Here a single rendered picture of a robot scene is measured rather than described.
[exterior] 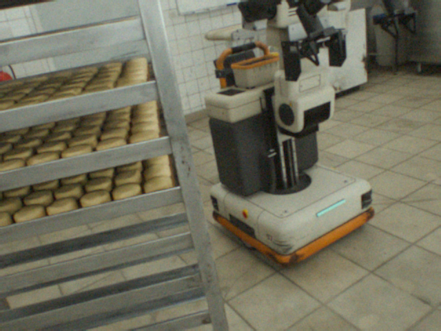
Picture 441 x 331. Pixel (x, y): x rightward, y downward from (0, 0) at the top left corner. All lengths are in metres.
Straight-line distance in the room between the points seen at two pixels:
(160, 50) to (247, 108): 1.38
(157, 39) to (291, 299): 1.48
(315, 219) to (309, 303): 0.37
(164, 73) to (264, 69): 1.47
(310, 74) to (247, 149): 0.47
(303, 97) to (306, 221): 0.56
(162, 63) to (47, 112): 0.19
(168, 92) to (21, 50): 0.21
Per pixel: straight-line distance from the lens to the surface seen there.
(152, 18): 0.59
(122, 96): 0.64
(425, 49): 5.21
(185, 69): 4.52
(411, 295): 1.92
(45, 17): 4.11
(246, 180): 2.04
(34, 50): 0.65
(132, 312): 1.36
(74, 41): 0.63
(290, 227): 1.87
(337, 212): 2.05
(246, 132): 1.97
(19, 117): 0.67
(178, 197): 0.69
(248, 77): 2.00
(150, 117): 0.81
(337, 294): 1.90
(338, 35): 1.44
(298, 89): 1.79
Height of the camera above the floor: 1.26
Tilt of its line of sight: 23 degrees down
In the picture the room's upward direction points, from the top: 10 degrees counter-clockwise
